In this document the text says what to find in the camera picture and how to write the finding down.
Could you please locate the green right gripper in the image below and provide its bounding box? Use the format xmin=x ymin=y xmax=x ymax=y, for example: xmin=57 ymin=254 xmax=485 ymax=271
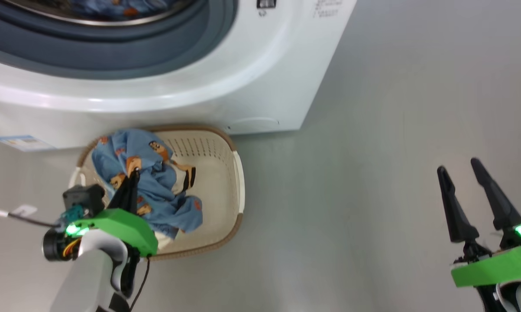
xmin=437 ymin=157 xmax=521 ymax=289

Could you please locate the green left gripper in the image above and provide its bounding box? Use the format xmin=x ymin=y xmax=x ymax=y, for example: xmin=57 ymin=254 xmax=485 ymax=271
xmin=43 ymin=169 xmax=159 ymax=262

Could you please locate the blue orange-print garment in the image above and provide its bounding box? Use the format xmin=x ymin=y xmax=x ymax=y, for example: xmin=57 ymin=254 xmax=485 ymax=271
xmin=91 ymin=129 xmax=203 ymax=240
xmin=68 ymin=0 xmax=174 ymax=18

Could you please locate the cream perforated laundry basket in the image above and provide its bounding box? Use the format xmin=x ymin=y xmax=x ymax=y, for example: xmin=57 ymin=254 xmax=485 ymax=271
xmin=68 ymin=125 xmax=245 ymax=261

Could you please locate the white front-load washing machine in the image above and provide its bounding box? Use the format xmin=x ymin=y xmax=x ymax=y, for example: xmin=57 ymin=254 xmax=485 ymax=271
xmin=0 ymin=0 xmax=358 ymax=152

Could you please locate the blue white energy label sticker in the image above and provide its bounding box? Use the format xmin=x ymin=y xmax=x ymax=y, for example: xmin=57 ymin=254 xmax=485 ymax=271
xmin=0 ymin=135 xmax=55 ymax=152

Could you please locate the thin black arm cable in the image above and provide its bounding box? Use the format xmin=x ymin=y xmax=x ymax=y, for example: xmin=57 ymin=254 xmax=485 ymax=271
xmin=128 ymin=256 xmax=151 ymax=312

